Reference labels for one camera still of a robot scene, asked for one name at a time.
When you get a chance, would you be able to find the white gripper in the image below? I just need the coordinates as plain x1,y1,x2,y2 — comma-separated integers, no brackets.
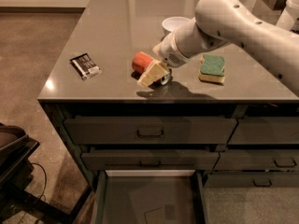
137,33,190,87

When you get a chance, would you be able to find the top left drawer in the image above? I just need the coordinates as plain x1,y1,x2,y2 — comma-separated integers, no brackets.
64,117,237,145

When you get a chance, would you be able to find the bottom right drawer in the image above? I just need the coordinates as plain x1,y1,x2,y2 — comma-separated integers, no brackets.
204,173,299,188

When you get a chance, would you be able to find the black snack packet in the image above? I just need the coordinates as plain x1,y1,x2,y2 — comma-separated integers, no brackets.
69,53,102,80

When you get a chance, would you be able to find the orange soda can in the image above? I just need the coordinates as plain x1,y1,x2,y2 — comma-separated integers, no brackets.
132,52,162,76

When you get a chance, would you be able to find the middle left drawer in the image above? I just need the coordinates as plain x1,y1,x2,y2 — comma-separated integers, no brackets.
81,149,219,171

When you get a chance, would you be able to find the middle right drawer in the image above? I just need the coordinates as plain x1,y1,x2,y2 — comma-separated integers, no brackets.
214,149,299,171

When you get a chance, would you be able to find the white plastic canister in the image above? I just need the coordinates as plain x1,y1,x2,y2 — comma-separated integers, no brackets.
277,0,299,34

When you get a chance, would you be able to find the white ceramic bowl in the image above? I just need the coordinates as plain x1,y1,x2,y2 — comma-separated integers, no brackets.
162,17,189,35

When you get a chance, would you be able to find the green yellow sponge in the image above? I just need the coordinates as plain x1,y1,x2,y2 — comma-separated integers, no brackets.
198,54,225,84

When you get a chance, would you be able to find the black chair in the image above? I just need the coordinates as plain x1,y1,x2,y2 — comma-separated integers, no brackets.
0,122,93,224

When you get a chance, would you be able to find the top right drawer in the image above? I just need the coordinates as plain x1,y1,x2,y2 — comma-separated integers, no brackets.
229,117,299,145

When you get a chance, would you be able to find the black cable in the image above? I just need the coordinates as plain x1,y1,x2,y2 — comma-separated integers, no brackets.
18,161,49,224

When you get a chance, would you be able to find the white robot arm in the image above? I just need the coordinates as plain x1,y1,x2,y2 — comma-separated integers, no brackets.
138,0,299,93

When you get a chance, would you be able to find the open bottom left drawer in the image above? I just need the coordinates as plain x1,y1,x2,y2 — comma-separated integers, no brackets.
91,170,209,224

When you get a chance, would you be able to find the dark drawer cabinet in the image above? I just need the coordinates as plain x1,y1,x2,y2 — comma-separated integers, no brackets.
40,97,299,224

